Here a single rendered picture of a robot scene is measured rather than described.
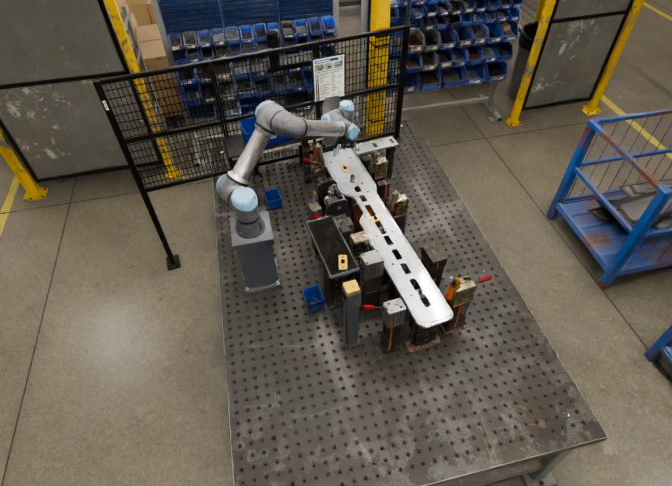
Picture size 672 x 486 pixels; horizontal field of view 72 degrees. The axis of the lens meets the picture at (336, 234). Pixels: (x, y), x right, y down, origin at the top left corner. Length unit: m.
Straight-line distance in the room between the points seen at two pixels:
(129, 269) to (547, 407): 3.02
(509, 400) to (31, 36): 3.84
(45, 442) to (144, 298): 1.06
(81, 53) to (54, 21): 0.26
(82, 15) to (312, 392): 3.02
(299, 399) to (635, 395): 2.15
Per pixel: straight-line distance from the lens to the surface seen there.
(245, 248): 2.37
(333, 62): 3.12
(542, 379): 2.51
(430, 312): 2.19
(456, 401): 2.34
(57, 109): 4.43
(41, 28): 4.12
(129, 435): 3.23
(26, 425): 3.55
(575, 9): 5.02
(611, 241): 4.08
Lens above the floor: 2.79
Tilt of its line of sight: 47 degrees down
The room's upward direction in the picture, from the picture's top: 1 degrees counter-clockwise
